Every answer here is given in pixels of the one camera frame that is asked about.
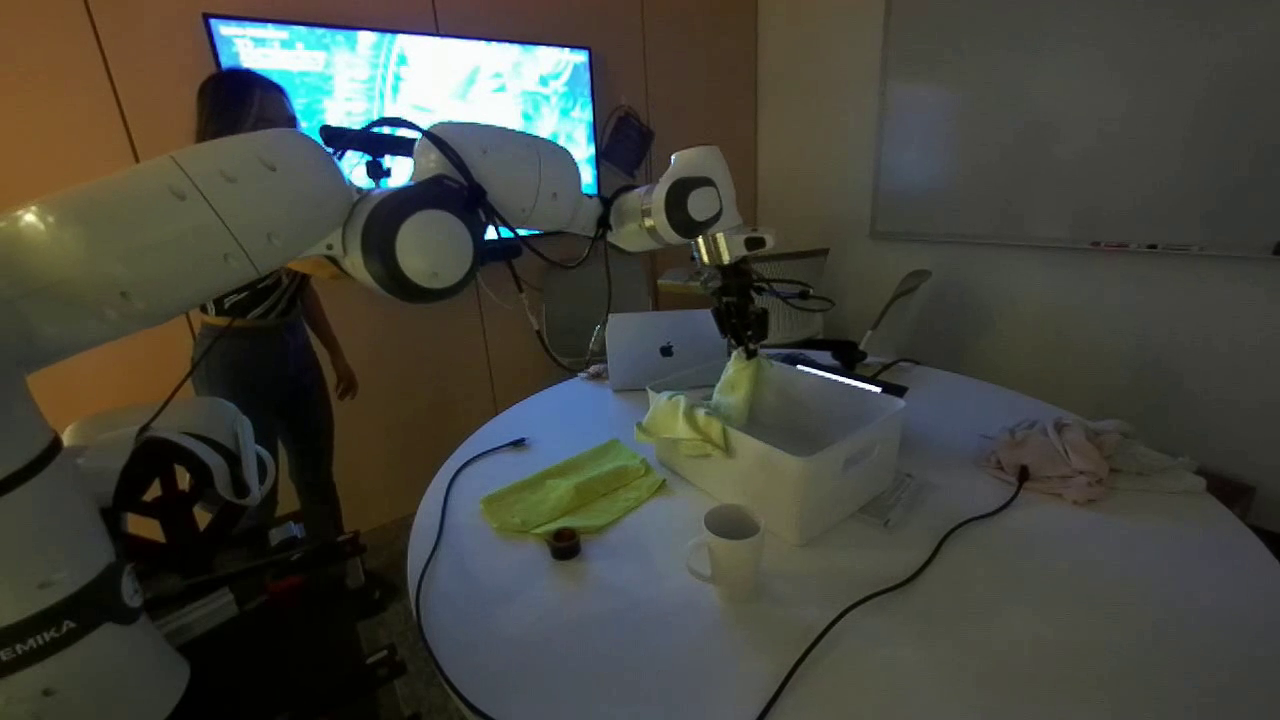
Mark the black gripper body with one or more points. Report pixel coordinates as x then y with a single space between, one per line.
737 298

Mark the large wall monitor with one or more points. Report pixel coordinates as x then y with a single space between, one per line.
443 81

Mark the person in dark clothes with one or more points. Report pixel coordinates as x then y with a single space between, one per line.
275 386

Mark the white plastic box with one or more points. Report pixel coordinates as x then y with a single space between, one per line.
813 467

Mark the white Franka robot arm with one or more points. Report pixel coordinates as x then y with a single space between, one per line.
201 224

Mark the silver laptop with logo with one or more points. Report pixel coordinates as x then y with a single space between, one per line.
662 349

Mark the whiteboard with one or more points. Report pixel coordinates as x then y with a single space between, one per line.
1064 122

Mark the dark wall-mounted device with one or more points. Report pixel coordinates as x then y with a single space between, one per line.
631 140

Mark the white mug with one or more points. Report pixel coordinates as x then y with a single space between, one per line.
729 547

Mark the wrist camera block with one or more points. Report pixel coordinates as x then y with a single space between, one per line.
737 244

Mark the pink crumpled cloth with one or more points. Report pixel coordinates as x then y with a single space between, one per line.
1052 462

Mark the yellow-green microfiber towel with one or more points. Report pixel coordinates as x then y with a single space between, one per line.
572 490

